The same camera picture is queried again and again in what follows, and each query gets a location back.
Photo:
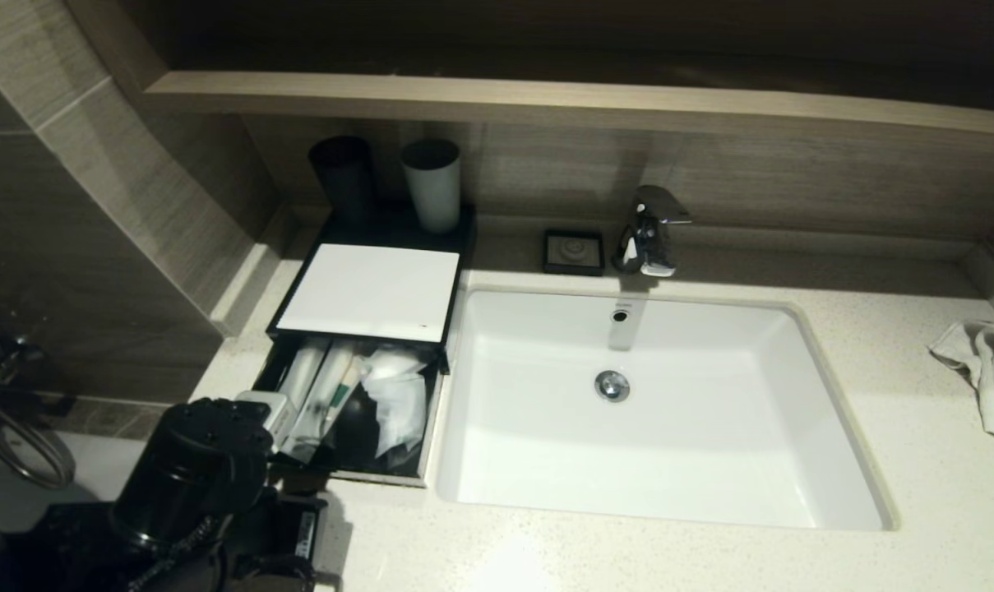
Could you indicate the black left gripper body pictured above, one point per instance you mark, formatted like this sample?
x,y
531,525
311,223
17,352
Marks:
x,y
299,530

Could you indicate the long white toothbrush packet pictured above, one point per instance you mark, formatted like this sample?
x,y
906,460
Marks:
x,y
324,403

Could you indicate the black tumbler cup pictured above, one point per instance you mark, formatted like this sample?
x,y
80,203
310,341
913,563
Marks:
x,y
344,181

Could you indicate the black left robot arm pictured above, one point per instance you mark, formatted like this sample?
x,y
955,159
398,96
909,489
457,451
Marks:
x,y
192,469

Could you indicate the black amenity tray box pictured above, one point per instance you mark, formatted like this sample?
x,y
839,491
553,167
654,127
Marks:
x,y
467,238

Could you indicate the white bathtub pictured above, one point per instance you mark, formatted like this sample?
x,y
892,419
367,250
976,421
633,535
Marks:
x,y
94,469

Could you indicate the white ribbed tray mat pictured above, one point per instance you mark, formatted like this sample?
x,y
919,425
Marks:
x,y
373,292

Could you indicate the chrome sink drain stopper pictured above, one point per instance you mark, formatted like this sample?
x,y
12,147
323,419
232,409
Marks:
x,y
612,386

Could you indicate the grey tumbler cup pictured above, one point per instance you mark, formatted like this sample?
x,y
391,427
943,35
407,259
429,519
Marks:
x,y
435,197

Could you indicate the white rectangular sink basin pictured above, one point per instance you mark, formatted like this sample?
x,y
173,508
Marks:
x,y
669,444

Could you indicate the black square soap dish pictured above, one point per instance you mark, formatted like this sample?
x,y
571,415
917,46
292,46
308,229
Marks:
x,y
573,251

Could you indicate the chrome sink faucet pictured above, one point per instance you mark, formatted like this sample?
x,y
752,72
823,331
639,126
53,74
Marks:
x,y
649,242

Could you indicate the wooden wall shelf ledge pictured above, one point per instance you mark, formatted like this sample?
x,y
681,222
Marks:
x,y
546,103

